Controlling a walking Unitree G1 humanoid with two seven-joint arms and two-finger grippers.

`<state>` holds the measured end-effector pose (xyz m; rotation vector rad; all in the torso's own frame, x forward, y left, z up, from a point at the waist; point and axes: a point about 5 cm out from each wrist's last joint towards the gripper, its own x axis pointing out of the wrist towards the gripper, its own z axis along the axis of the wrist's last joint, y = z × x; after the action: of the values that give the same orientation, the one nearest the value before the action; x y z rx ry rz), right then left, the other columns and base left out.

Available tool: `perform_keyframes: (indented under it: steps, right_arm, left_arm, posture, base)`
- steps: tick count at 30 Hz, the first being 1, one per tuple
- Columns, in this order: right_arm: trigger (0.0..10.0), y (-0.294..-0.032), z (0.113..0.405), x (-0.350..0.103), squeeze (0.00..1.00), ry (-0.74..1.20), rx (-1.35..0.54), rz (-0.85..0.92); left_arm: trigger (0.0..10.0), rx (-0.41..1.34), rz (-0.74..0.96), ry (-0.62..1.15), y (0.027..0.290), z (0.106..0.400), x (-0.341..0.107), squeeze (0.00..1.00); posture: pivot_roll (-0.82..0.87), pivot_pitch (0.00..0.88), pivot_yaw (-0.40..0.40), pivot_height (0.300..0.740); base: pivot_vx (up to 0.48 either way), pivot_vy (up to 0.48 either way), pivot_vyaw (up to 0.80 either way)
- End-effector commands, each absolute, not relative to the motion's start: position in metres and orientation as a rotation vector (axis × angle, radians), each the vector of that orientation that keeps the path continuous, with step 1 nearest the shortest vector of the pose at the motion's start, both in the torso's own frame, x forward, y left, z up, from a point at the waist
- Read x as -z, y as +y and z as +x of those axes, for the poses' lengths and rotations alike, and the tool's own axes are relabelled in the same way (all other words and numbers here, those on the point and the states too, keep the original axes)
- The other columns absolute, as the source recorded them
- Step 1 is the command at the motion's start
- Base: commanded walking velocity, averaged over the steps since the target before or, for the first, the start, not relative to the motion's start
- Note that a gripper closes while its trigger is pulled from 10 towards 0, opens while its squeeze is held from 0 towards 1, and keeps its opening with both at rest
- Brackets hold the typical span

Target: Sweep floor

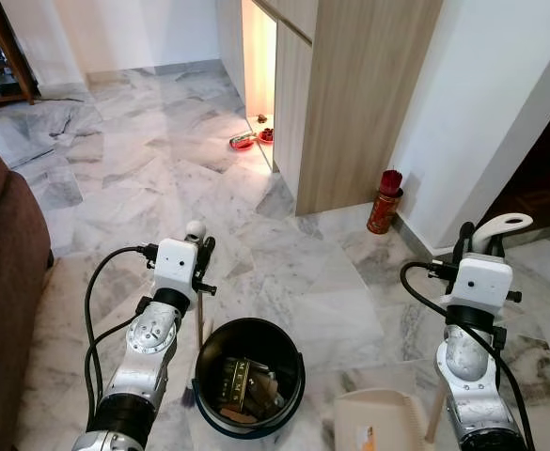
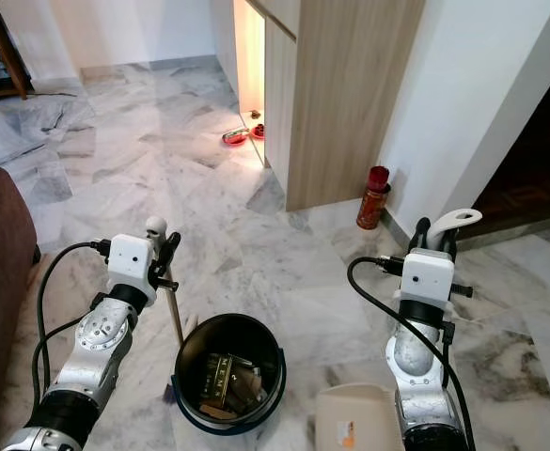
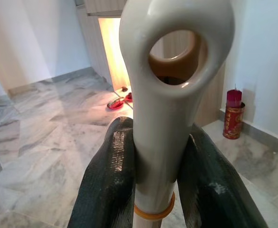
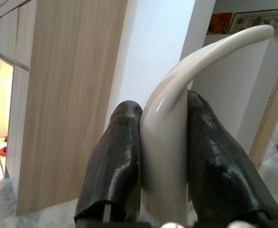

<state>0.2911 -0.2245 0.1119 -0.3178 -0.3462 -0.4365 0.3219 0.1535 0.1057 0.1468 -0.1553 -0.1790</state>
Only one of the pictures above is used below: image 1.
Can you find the black and gold box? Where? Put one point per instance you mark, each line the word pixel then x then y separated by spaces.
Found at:
pixel 242 381

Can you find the small red dish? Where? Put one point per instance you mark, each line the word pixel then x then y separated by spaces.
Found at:
pixel 266 136

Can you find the light wooden cabinet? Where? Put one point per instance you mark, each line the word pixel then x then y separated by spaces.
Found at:
pixel 359 103

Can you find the black round waste bin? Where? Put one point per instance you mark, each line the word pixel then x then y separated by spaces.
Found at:
pixel 213 348

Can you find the red cylindrical canister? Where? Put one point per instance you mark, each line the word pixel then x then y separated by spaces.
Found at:
pixel 384 209

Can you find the brown fabric sofa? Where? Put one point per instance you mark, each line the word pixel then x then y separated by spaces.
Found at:
pixel 7 282

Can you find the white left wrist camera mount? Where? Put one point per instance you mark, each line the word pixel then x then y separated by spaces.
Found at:
pixel 175 268

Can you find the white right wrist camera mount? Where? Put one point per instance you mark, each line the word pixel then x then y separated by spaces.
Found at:
pixel 479 282

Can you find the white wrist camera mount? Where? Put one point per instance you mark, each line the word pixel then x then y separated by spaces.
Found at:
pixel 175 268
pixel 479 282

